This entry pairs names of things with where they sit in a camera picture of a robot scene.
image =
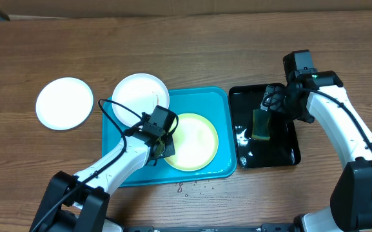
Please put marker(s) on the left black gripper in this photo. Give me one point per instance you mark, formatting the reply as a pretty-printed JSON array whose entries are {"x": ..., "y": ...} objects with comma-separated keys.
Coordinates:
[{"x": 169, "y": 150}]

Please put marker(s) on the yellow plate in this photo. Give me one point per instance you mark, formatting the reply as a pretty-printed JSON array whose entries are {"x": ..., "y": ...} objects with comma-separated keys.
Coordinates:
[{"x": 195, "y": 141}]

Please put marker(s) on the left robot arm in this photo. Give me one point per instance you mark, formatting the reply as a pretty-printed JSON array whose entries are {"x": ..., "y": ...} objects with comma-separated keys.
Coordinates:
[{"x": 79, "y": 202}]

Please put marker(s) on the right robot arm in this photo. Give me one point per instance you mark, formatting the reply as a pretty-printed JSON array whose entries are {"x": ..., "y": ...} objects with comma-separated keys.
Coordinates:
[{"x": 322, "y": 97}]

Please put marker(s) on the green and yellow sponge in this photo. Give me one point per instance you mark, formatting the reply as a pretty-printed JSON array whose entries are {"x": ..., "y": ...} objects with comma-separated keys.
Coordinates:
[{"x": 260, "y": 130}]

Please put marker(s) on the white plate with stain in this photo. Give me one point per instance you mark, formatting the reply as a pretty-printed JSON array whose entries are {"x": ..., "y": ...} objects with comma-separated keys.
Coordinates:
[{"x": 141, "y": 92}]

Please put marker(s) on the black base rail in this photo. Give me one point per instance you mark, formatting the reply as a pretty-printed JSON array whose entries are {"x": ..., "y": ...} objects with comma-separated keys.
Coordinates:
[{"x": 266, "y": 227}]

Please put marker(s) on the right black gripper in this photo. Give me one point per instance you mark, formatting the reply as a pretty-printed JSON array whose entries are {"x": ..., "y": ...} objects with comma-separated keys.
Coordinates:
[{"x": 270, "y": 100}]

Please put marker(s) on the black plastic tray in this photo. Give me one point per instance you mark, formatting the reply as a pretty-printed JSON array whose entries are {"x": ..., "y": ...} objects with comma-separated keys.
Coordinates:
[{"x": 279, "y": 148}]

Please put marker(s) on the teal plastic tray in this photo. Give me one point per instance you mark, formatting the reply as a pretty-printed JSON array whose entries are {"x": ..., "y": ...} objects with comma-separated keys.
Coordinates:
[{"x": 211, "y": 103}]

